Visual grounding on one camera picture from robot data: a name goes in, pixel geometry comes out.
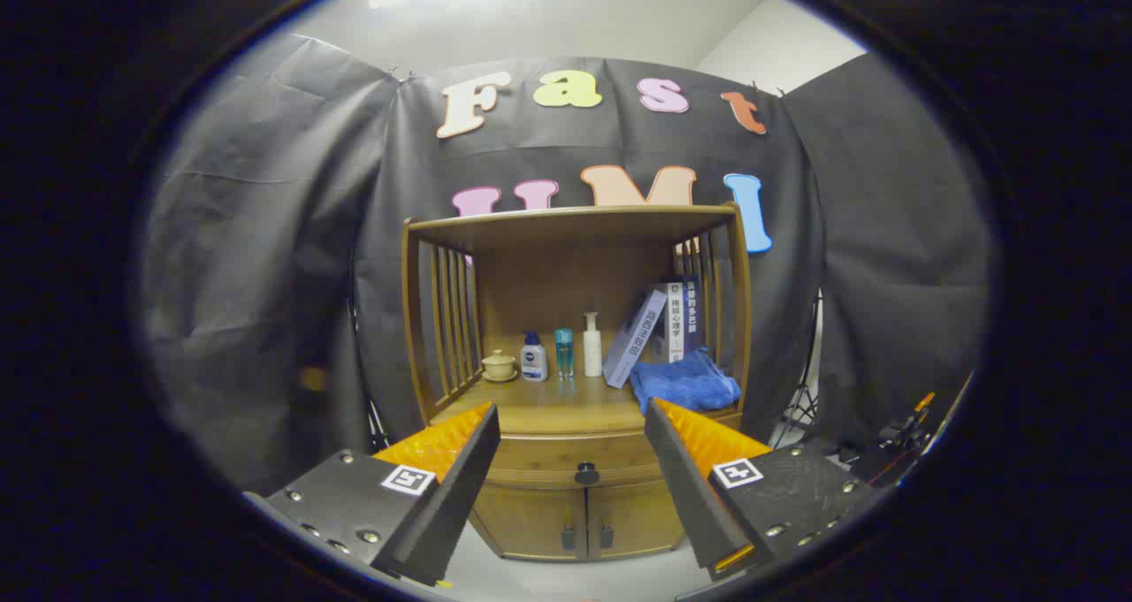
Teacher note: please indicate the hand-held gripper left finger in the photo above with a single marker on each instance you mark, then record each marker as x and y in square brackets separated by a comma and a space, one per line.
[460, 487]

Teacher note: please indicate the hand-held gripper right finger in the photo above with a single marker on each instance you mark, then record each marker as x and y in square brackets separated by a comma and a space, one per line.
[685, 487]

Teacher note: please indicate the wooden drawer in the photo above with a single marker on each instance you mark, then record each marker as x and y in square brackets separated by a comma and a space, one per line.
[548, 461]

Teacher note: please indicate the wooden cabinet door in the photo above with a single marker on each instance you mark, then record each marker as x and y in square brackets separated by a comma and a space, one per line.
[637, 518]
[531, 522]

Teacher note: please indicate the wooden countertop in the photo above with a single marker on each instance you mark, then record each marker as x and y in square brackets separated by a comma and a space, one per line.
[548, 403]

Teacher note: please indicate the wooden cabinet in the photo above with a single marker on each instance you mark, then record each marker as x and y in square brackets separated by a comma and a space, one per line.
[548, 284]

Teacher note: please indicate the blue towel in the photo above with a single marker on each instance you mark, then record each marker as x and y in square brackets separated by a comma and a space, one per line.
[685, 381]

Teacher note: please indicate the cream lidded teacup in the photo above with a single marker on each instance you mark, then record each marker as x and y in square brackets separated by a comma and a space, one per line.
[498, 366]

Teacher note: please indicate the black tripod stand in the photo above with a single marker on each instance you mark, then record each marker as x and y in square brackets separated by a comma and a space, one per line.
[800, 412]

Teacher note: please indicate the white bottle with blue cap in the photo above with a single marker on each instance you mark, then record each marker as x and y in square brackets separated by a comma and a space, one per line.
[533, 365]

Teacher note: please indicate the white spine book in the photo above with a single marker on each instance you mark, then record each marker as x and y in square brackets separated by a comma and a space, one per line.
[676, 323]

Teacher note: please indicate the white pump bottle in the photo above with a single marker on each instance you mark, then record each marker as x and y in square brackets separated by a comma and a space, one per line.
[592, 350]

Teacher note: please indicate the clear blue bottle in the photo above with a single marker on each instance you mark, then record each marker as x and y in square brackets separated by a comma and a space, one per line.
[564, 354]

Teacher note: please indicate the dark blue book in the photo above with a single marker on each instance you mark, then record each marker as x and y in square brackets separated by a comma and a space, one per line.
[693, 315]

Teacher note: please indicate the black and orange clamp device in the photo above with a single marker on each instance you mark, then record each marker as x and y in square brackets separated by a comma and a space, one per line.
[906, 430]

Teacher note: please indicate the black backdrop cloth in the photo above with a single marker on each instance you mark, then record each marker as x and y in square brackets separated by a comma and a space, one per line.
[265, 231]

